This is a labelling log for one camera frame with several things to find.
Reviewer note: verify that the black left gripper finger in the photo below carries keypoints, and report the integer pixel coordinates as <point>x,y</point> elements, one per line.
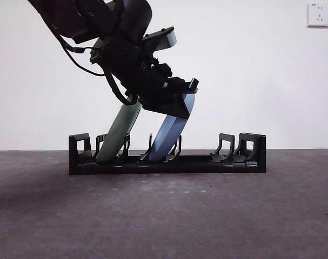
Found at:
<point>169,105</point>

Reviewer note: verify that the blue round plate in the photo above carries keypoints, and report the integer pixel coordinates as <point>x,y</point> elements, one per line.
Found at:
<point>166,140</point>

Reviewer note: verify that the green round plate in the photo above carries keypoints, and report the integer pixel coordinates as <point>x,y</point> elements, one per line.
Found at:
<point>115,135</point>

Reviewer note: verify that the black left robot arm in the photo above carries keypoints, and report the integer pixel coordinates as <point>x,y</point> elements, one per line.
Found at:
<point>126,62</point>

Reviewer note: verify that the black plate rack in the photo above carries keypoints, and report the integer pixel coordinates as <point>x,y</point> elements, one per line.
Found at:
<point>207,167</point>

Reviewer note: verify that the pale grey camera box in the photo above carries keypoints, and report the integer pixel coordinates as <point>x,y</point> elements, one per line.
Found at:
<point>163,40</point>

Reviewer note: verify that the white wall socket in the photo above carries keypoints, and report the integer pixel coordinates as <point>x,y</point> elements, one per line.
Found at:
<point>319,16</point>

